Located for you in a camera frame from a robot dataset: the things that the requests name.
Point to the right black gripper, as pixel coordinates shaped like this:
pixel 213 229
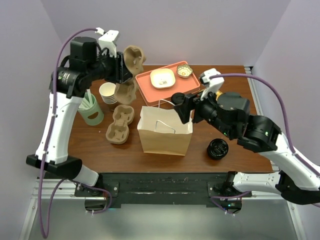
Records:
pixel 184 109

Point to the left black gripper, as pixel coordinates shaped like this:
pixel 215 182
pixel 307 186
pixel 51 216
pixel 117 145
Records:
pixel 122 73

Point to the cardboard cup carrier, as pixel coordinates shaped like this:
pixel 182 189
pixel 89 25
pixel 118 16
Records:
pixel 118 131
pixel 134 58

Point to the brown paper bag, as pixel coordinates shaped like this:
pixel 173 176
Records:
pixel 162 132

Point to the black coffee cup lid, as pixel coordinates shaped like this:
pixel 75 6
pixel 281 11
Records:
pixel 177 98

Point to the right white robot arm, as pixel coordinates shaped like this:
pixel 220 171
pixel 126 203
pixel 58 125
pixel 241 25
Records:
pixel 230 114

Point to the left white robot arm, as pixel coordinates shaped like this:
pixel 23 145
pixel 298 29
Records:
pixel 89 60

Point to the stack of paper cups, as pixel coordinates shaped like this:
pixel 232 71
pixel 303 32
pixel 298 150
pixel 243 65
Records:
pixel 107 92

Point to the pink serving tray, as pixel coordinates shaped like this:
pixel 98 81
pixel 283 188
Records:
pixel 151 95

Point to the cream square plate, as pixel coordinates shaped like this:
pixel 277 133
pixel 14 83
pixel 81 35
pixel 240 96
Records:
pixel 162 78

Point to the round woven yellow coaster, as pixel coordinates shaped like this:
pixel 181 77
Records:
pixel 218 93

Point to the small floral bowl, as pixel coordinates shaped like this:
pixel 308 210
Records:
pixel 184 71

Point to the wrapped white straw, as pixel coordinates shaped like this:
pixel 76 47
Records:
pixel 87 101

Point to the stack of black lids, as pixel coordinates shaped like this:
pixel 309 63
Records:
pixel 217 149

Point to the green straw holder cup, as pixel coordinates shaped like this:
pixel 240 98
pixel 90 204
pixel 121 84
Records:
pixel 92 116

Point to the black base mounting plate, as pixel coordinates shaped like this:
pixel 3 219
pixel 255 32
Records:
pixel 184 188

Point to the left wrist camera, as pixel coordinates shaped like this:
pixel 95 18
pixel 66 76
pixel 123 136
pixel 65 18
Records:
pixel 108 40

